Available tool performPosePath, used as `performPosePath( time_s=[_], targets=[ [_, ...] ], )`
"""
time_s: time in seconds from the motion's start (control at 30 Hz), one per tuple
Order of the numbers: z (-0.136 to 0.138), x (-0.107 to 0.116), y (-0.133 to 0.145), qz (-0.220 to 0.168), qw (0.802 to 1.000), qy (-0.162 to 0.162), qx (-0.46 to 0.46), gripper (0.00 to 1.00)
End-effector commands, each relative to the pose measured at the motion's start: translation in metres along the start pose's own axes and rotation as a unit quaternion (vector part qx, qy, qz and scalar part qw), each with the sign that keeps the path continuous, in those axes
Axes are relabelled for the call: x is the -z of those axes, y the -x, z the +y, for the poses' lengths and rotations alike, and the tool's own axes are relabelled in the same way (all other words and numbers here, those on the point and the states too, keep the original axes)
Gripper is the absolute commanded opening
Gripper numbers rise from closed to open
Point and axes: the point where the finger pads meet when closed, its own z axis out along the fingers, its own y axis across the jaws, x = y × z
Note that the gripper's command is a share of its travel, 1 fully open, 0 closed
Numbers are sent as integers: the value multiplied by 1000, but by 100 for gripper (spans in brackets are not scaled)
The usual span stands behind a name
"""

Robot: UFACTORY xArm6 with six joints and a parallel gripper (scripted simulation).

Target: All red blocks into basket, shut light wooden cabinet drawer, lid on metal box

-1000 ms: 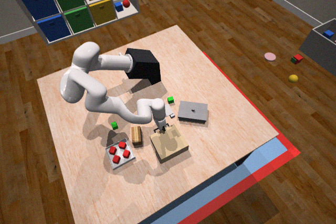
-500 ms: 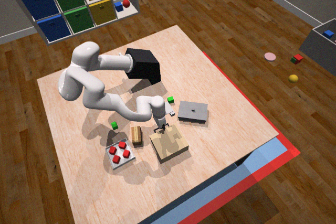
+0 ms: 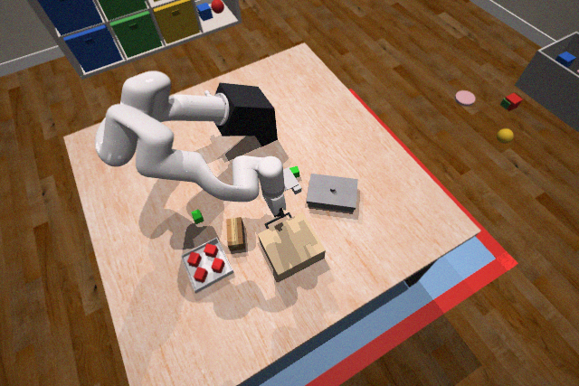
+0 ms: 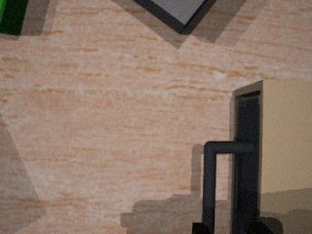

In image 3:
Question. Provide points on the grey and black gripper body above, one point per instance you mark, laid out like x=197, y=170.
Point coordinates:
x=275, y=203

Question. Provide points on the brown cardboard box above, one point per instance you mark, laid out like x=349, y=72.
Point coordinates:
x=235, y=234

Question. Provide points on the red block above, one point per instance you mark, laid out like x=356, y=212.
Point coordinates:
x=200, y=274
x=217, y=265
x=194, y=259
x=210, y=250

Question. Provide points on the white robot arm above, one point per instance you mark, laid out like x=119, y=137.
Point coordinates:
x=144, y=106

